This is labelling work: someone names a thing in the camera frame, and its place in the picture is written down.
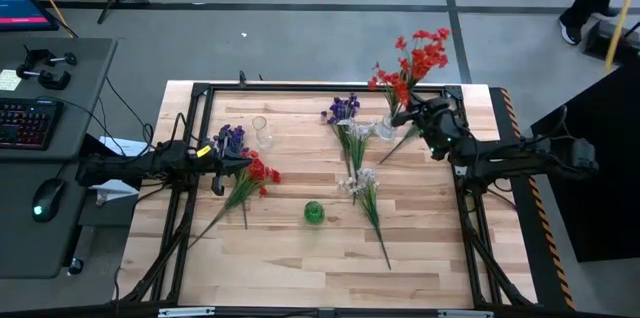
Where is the red artificial flower bunch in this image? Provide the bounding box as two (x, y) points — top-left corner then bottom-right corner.
(187, 150), (282, 250)
(367, 26), (452, 124)

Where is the silver metal bracket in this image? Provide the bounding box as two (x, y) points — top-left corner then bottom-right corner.
(157, 306), (217, 318)
(437, 309), (495, 318)

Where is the black C-clamp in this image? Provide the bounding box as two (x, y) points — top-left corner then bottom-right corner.
(22, 46), (79, 68)
(14, 65), (72, 92)

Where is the black aluminium table frame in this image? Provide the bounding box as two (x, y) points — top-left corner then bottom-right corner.
(112, 81), (539, 309)

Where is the white folded paper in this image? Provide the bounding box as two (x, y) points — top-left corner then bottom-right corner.
(91, 179), (142, 208)

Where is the black panel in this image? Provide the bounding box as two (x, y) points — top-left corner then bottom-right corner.
(528, 60), (640, 264)

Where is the green glass vase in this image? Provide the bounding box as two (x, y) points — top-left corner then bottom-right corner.
(303, 200), (326, 226)

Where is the black backlit keyboard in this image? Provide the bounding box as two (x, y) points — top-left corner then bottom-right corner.
(0, 97), (65, 152)

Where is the clear ribbed glass vase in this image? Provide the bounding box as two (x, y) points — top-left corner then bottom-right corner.
(372, 112), (399, 142)

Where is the purple artificial flower bunch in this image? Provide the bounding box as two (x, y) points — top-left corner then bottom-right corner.
(319, 92), (362, 179)
(213, 124), (250, 232)

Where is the black floor box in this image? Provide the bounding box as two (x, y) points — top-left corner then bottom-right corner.
(583, 18), (640, 62)

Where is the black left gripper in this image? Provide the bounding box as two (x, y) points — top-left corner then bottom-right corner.
(192, 140), (254, 197)

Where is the yellow pole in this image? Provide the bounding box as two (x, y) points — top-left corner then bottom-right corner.
(603, 0), (640, 73)

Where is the white paper sheet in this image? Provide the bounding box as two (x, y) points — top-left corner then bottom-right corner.
(98, 135), (151, 158)

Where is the grey side desk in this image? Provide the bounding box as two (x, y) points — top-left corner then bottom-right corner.
(0, 36), (120, 280)

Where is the person's shoe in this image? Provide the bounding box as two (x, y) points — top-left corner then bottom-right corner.
(558, 16), (584, 47)

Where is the black computer mouse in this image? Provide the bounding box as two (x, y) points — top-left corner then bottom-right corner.
(31, 176), (67, 224)

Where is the black orange hazard strip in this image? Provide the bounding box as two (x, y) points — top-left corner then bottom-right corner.
(492, 86), (577, 311)

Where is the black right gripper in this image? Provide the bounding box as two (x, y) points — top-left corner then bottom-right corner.
(393, 93), (466, 152)

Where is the pale sticky note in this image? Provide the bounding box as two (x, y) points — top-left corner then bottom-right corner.
(0, 68), (22, 92)

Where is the clear smooth glass carafe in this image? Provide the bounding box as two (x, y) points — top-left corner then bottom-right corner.
(251, 115), (276, 152)

